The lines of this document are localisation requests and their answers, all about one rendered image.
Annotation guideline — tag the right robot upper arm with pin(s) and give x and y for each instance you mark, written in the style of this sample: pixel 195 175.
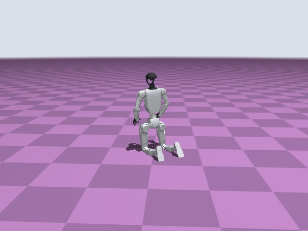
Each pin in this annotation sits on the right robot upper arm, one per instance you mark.
pixel 164 97

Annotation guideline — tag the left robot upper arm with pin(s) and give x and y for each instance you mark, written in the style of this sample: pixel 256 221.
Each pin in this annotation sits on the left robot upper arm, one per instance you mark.
pixel 140 95

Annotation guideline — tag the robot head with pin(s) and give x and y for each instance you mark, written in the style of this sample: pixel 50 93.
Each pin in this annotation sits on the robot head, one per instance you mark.
pixel 151 76

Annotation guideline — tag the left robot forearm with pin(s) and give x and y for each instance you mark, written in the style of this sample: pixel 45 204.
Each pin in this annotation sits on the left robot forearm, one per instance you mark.
pixel 136 115

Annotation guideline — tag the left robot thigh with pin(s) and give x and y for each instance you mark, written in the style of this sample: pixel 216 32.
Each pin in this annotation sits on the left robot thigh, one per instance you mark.
pixel 144 127

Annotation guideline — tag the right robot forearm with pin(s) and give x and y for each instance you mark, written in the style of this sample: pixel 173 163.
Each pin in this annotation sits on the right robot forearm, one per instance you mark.
pixel 161 112

